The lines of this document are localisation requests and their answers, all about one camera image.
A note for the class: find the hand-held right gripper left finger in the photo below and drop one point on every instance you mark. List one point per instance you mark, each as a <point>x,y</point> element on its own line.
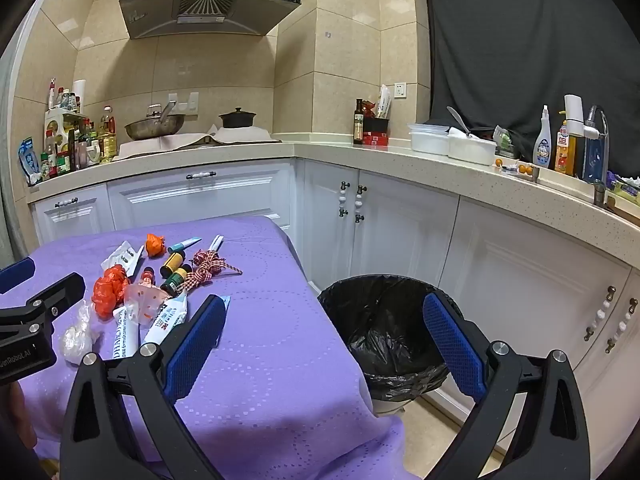
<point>195,345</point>

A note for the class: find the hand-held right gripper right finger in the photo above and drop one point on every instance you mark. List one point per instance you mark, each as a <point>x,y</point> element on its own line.
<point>455,350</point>

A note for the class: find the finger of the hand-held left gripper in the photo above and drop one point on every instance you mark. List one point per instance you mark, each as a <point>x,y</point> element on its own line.
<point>57,292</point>
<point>14,274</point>

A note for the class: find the clear plastic bag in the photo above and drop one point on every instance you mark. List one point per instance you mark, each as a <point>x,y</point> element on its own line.
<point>75,336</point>

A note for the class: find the large orange plastic bag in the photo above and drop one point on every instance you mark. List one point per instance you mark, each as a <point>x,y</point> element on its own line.
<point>110,290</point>

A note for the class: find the white tube blue print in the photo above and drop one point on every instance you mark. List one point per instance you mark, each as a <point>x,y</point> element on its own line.
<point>125,332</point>

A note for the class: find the red gingham ribbon bow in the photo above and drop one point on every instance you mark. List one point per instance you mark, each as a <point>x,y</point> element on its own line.
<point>202,274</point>

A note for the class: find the trash bin with black liner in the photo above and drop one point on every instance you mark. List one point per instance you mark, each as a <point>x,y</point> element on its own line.
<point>385,330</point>

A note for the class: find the small red bottle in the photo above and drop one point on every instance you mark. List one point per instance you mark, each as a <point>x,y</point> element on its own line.
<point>147,277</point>

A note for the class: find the white tube red print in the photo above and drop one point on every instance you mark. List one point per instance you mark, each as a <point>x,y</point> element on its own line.
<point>165,321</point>

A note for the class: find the purple tablecloth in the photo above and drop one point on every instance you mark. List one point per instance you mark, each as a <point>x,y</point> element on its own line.
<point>260,360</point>

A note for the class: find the green label dark bottle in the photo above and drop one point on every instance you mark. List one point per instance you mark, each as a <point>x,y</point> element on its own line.
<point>177,280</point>

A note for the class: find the clear plastic blister pack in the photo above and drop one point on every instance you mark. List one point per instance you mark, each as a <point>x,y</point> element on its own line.
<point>139,305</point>

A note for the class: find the white sachet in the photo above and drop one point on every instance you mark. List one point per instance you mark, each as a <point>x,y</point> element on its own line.
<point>122,258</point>

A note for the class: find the small white cabinet drawer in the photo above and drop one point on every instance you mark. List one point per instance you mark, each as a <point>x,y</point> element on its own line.
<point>70,220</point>

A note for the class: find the yellow label dark bottle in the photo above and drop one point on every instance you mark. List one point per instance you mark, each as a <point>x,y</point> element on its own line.
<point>173,262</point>

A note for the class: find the white cabinet door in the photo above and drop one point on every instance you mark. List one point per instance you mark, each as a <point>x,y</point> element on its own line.
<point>405,230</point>
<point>530,285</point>
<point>327,240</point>

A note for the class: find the white narrow strip packet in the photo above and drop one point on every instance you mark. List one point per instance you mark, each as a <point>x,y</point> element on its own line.
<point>216,246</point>

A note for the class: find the teal cap tube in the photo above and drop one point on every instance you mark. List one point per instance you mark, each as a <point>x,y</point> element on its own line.
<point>186,244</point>

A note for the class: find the small orange plastic bag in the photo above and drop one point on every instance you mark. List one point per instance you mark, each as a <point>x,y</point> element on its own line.
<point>155,244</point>

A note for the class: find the blue packet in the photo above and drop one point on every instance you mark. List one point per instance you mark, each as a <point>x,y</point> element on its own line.
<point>30,162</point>

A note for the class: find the rack of seasoning bottles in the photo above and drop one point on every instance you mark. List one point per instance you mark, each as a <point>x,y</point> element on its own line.
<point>62,147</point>

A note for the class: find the wide white cabinet drawer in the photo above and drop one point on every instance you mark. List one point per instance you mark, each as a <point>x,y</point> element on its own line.
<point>200,200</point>

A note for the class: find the yellow cooking oil bottle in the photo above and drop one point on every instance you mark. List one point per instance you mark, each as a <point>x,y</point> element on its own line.
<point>107,137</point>

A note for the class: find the steel wok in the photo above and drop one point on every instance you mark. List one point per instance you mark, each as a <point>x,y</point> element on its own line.
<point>150,129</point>

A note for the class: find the paper towel roll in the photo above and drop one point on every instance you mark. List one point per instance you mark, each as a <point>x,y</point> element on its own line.
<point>79,92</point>

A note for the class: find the speckled stone countertop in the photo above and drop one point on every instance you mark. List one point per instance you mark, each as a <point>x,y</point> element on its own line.
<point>400,157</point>

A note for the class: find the white lidded container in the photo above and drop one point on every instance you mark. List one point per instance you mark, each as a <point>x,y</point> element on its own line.
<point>471,149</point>

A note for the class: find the stack of clear containers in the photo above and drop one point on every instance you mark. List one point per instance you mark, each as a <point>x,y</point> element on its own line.
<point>428,139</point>

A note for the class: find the beige stove cover cloth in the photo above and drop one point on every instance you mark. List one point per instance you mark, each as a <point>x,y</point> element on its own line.
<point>235,135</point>

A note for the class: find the green packet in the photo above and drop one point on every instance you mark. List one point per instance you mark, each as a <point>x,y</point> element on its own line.
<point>506,141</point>

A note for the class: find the white spray bottle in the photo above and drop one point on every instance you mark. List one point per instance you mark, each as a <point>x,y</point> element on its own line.
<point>542,142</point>

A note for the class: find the orange dish soap bottle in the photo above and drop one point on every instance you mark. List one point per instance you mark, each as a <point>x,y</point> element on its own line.
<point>565,152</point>

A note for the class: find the black lidded pot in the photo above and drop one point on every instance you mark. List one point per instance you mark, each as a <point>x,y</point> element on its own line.
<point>237,118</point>

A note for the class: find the grey serving spoon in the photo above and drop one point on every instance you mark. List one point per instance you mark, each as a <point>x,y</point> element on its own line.
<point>457,117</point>

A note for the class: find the yellow green sponge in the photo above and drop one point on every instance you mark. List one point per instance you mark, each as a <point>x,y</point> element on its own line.
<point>624,190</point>

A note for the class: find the blue bottle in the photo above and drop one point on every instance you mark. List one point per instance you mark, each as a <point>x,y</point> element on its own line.
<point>593,157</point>

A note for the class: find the red black box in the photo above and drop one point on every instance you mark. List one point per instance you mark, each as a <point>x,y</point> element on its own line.
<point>376,125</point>

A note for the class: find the dark olive oil bottle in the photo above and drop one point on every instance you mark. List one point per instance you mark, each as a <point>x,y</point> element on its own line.
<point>358,127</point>

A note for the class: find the red ornament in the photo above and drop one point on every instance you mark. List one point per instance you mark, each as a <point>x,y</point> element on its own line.
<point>369,108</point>

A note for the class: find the white packet in holder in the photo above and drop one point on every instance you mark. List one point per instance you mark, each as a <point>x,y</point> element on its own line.
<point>384,101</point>

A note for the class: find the white faucet filter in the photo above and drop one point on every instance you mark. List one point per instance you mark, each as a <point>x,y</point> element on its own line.
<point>575,115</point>

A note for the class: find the steel faucet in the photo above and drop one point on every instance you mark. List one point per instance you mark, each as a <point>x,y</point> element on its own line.
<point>603,120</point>

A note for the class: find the black curtain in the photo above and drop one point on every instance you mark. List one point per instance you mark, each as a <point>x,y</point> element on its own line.
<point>500,45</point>

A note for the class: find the wall switch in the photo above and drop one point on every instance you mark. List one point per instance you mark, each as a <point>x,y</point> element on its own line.
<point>173,101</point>
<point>193,101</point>

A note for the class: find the white wall socket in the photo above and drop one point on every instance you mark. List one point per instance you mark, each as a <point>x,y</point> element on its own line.
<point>400,90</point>

